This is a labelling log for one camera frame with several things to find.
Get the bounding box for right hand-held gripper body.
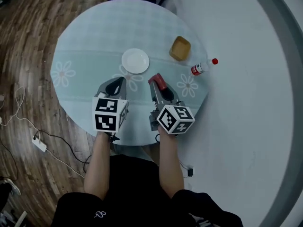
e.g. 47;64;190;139
148;96;196;140

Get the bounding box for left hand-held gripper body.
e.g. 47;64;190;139
91;90;130;142

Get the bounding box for red piece of meat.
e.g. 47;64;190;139
147;72;168;91

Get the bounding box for white round plate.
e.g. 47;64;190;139
121;48;151;75

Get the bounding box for person's right forearm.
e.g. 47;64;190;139
157;126;186;200

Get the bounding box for person's left forearm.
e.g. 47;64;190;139
83;129;112;201

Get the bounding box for clear red-capped plastic bottle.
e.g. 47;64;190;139
190;58;219;77

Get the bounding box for pale floral round tablecloth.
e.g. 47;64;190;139
50;0;210;147

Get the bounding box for yellow square bowl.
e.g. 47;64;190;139
169;35;192;62

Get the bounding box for white power strip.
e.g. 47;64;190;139
31;136;48;153

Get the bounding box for person's black clothing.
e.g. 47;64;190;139
50;153;245;227

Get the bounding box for grey shoe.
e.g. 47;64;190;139
0;177;22;196

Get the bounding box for black cable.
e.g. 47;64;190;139
0;129;92;182

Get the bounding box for white cable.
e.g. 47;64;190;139
0;86;86;179

